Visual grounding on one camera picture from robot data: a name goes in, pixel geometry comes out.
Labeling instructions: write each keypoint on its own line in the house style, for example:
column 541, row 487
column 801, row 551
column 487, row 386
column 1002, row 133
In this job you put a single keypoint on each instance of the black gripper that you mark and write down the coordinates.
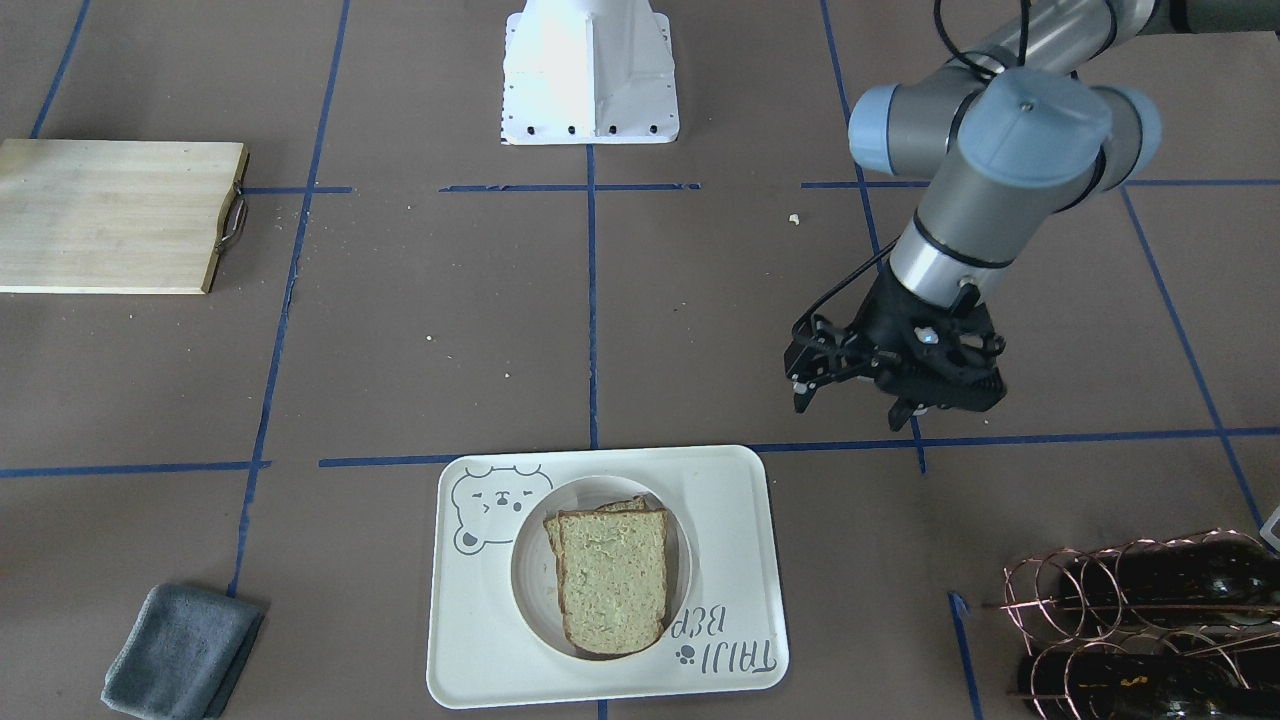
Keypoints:
column 884, row 314

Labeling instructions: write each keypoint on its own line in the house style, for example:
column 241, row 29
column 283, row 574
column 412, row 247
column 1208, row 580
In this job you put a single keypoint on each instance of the bread slice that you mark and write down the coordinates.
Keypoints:
column 593, row 537
column 619, row 608

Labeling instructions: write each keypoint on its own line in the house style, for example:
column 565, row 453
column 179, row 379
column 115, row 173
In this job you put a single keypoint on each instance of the white plate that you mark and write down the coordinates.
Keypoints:
column 533, row 568

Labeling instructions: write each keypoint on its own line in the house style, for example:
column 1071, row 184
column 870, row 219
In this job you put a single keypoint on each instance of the cream bear tray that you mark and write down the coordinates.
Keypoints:
column 730, row 635

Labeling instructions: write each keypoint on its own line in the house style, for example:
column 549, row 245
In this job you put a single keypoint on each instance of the green wine bottle middle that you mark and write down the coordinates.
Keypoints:
column 1215, row 582

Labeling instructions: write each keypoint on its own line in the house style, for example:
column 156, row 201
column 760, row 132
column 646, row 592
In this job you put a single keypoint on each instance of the green wine bottle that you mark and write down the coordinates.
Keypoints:
column 1089, row 684
column 1215, row 582

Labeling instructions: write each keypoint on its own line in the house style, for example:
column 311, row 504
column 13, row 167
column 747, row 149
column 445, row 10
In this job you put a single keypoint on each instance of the green wine bottle front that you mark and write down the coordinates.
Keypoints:
column 1089, row 684

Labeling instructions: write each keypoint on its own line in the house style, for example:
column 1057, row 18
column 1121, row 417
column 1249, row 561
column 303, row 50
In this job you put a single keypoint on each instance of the grey folded cloth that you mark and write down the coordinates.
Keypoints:
column 184, row 656

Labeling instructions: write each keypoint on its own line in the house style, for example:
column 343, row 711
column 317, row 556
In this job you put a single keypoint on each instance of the wooden cutting board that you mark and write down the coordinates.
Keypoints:
column 102, row 216

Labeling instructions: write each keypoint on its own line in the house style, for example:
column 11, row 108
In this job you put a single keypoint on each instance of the copper wire bottle rack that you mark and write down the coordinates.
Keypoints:
column 1180, row 628

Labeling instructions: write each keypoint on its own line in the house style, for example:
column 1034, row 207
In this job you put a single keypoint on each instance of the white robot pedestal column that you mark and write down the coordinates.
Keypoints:
column 580, row 72

